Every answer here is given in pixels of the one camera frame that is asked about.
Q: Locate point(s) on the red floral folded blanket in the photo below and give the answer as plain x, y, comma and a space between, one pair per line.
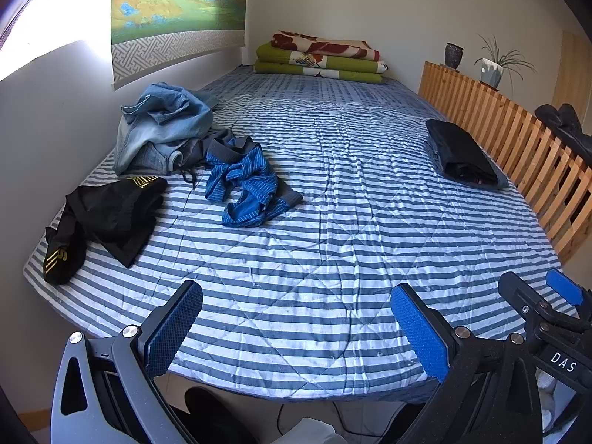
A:
323, 45

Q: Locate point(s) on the landscape wall scroll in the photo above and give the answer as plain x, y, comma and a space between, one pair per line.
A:
175, 0

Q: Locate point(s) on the light blue denim jeans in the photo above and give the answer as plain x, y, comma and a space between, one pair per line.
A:
157, 120

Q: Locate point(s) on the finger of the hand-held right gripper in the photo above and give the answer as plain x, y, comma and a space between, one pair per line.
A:
520, 293
562, 286

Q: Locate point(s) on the potted green plant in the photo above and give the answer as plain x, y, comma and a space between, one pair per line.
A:
491, 71

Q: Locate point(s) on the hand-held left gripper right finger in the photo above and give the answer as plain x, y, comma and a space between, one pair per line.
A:
421, 333

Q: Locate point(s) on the dark ceramic vase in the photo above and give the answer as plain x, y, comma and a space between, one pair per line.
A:
453, 55

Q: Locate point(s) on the blue white striped bed quilt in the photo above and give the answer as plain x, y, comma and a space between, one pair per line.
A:
347, 194

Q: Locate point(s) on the wooden door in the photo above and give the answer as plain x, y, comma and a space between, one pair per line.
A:
573, 69

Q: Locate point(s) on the folded black garment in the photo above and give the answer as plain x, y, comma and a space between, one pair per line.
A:
458, 148

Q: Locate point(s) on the black shorts with yellow print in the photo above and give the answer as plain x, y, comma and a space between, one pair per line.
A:
111, 222

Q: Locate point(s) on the folded dark blue garment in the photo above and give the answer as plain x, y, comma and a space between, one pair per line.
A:
502, 178

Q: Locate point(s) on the wooden slatted bed rail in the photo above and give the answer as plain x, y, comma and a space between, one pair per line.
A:
508, 125

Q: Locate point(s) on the white cloth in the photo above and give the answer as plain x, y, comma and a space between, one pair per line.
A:
310, 432

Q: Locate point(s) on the black cloth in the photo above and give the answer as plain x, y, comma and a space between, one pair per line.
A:
562, 122

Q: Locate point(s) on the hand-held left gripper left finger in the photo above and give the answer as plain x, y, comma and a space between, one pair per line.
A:
178, 321

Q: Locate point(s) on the blue striped boxer briefs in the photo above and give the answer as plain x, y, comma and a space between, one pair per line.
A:
249, 185

